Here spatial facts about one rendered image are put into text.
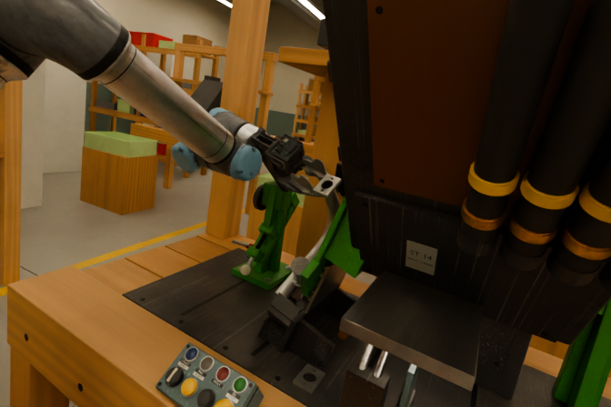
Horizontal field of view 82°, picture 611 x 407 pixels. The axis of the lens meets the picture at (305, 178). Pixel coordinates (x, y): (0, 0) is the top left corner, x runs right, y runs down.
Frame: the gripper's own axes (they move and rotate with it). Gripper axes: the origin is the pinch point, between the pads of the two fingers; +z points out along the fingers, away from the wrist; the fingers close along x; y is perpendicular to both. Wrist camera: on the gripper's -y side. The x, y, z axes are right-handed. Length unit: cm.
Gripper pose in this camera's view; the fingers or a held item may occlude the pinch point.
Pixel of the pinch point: (325, 189)
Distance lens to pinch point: 79.5
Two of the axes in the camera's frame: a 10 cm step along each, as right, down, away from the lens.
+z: 8.0, 4.7, -3.8
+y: -0.6, -5.6, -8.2
